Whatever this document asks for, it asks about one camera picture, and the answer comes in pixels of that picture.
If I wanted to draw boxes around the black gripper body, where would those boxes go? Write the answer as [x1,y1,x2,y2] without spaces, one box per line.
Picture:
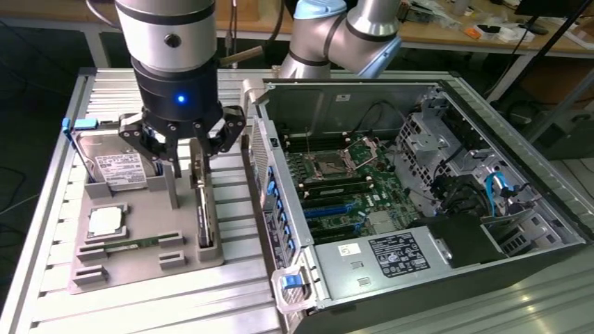
[131,57,226,142]

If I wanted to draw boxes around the black low-profile graphics card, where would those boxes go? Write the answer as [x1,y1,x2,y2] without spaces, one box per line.
[187,138,219,250]

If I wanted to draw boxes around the silver hard disk drive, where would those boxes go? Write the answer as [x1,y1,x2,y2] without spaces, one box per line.
[76,134,155,192]

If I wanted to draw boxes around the blue plastic disk carrier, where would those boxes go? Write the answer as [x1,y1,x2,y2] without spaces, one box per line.
[61,117,163,184]

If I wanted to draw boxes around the CPU socket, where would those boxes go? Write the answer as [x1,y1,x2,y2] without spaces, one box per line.
[310,152,354,179]

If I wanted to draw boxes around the grey plastic parts rack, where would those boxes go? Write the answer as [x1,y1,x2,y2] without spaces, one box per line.
[67,163,227,295]

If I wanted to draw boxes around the blue slot retainer clips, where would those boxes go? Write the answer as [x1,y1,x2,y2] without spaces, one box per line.
[267,166,298,260]

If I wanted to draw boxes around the silver CPU chip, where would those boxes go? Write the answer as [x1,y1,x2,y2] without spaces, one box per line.
[87,207,127,236]

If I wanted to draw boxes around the black installed RAM stick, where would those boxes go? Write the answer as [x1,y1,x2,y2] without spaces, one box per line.
[300,182,375,202]

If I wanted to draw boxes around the metal socket cover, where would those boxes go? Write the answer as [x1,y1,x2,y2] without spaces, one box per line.
[340,135,386,171]

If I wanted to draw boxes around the green RAM stick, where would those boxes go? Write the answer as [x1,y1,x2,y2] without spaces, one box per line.
[95,235,163,250]

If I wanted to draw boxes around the blue expansion slot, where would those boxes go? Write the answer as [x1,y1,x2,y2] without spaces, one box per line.
[303,205,354,218]

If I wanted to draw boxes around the wooden desk with white legs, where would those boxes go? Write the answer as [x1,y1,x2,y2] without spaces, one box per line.
[0,0,296,69]

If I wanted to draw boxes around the green motherboard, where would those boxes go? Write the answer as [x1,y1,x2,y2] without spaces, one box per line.
[282,134,435,244]

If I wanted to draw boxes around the silver metal drive cage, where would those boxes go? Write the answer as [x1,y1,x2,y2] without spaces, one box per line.
[397,100,470,209]

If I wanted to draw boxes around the silver chipset heatsink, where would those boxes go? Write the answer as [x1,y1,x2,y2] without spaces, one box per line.
[368,212,403,234]

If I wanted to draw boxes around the grey power supply unit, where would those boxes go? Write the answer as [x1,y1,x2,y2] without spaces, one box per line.
[315,228,454,302]

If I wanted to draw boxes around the cluttered wooden desk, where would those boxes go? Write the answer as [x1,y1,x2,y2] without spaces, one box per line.
[398,0,594,102]

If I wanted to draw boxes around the black plastic air shroud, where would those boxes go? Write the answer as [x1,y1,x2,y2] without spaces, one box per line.
[407,212,510,269]

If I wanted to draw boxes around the open black PC case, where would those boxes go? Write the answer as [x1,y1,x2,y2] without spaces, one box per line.
[239,78,594,334]

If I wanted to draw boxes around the black box on floor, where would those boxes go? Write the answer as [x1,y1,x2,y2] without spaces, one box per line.
[529,113,594,161]

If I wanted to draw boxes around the black tripod pole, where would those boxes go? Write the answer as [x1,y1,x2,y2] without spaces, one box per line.
[485,0,586,98]

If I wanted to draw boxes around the hanging black cable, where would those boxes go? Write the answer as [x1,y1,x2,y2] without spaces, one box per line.
[218,0,264,67]

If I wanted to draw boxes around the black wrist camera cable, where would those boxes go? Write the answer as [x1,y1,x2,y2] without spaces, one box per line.
[85,0,123,34]

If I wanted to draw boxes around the blue SATA wire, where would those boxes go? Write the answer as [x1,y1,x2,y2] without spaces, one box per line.
[485,172,510,218]

